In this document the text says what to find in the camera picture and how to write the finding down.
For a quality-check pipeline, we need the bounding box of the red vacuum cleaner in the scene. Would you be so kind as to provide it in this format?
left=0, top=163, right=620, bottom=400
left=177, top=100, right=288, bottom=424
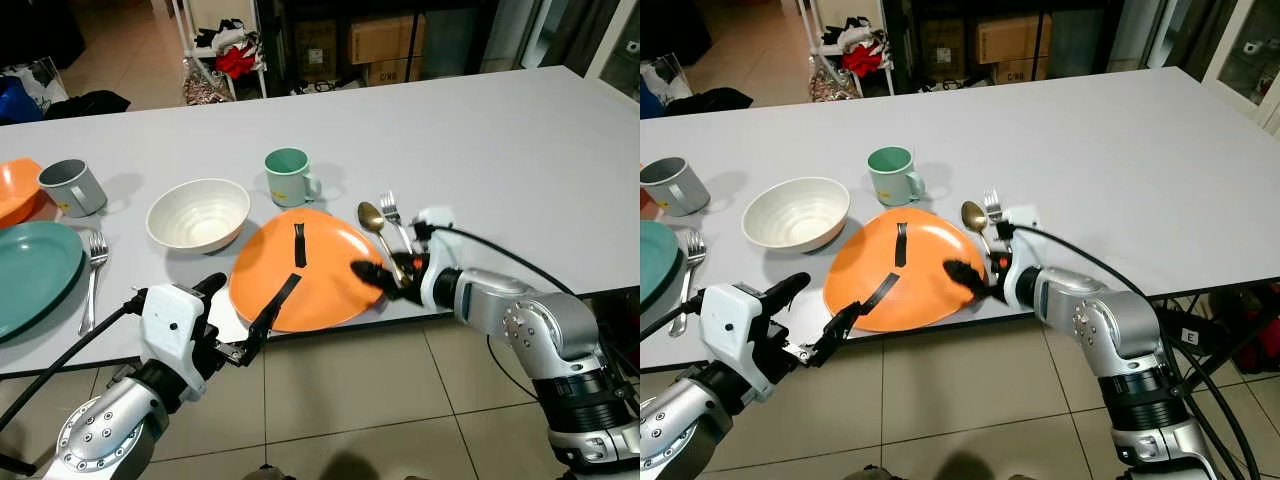
left=1228, top=288, right=1280, bottom=373

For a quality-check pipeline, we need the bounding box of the dark brown cardboard box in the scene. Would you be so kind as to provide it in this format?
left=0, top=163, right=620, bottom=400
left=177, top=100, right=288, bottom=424
left=294, top=19, right=342, bottom=83
left=919, top=17, right=967, bottom=83

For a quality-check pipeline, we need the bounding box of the light brown cardboard box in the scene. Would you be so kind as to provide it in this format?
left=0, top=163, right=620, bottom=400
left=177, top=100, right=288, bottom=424
left=974, top=14, right=1052, bottom=87
left=347, top=14, right=427, bottom=87

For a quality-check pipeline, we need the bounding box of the teal plate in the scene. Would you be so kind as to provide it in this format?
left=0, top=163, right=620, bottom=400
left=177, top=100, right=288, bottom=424
left=0, top=220, right=86, bottom=343
left=640, top=220, right=682, bottom=313

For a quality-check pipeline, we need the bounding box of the white wire rack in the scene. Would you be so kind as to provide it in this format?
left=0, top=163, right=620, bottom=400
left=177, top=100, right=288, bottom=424
left=176, top=0, right=270, bottom=104
left=808, top=0, right=897, bottom=104

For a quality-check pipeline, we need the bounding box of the black bag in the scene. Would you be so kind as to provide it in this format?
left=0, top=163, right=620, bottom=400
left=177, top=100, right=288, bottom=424
left=44, top=89, right=132, bottom=122
left=674, top=86, right=757, bottom=117

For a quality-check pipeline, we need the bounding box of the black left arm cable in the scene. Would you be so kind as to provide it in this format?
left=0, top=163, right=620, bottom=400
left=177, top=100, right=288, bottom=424
left=640, top=293, right=707, bottom=343
left=0, top=288, right=147, bottom=433

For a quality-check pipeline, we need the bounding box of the orange plate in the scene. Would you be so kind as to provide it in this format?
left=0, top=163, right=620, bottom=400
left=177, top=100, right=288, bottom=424
left=822, top=206, right=989, bottom=335
left=227, top=206, right=387, bottom=335

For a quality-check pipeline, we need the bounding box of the silver fork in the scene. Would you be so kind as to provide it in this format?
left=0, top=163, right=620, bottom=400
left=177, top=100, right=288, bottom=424
left=981, top=189, right=1012, bottom=251
left=378, top=190, right=417, bottom=257
left=669, top=229, right=708, bottom=339
left=77, top=231, right=110, bottom=337

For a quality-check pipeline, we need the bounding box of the white plastic bag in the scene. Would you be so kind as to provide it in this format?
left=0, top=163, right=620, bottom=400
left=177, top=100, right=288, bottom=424
left=4, top=58, right=67, bottom=107
left=640, top=54, right=693, bottom=103

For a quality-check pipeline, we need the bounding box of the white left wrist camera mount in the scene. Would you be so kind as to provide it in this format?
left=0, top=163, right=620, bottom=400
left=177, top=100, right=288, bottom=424
left=699, top=282, right=778, bottom=378
left=139, top=282, right=217, bottom=378

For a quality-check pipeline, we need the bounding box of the green ceramic mug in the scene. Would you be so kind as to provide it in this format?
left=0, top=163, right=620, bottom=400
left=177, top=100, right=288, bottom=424
left=263, top=147, right=324, bottom=210
left=865, top=145, right=927, bottom=209

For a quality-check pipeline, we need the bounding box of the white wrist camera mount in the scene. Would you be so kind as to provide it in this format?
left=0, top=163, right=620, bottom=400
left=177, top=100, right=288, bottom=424
left=139, top=282, right=217, bottom=378
left=411, top=206, right=463, bottom=313
left=998, top=204, right=1043, bottom=313
left=699, top=282, right=778, bottom=378

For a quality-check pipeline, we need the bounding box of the grey mug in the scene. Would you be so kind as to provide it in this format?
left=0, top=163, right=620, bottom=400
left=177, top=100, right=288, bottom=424
left=640, top=156, right=698, bottom=219
left=36, top=158, right=110, bottom=220

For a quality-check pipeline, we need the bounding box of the gold spoon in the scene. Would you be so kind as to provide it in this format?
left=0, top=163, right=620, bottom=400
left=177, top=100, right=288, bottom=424
left=356, top=200, right=410, bottom=287
left=960, top=200, right=1007, bottom=273

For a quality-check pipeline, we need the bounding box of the red cloth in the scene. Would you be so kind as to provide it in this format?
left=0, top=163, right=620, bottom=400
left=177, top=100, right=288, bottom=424
left=214, top=44, right=260, bottom=80
left=841, top=44, right=887, bottom=80

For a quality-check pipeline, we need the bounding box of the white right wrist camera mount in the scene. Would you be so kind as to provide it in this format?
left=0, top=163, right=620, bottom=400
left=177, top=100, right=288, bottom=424
left=411, top=206, right=463, bottom=313
left=998, top=204, right=1043, bottom=313

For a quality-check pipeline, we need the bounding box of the black shelf unit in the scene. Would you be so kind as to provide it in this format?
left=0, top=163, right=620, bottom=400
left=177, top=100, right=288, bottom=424
left=884, top=0, right=1113, bottom=89
left=254, top=0, right=503, bottom=89

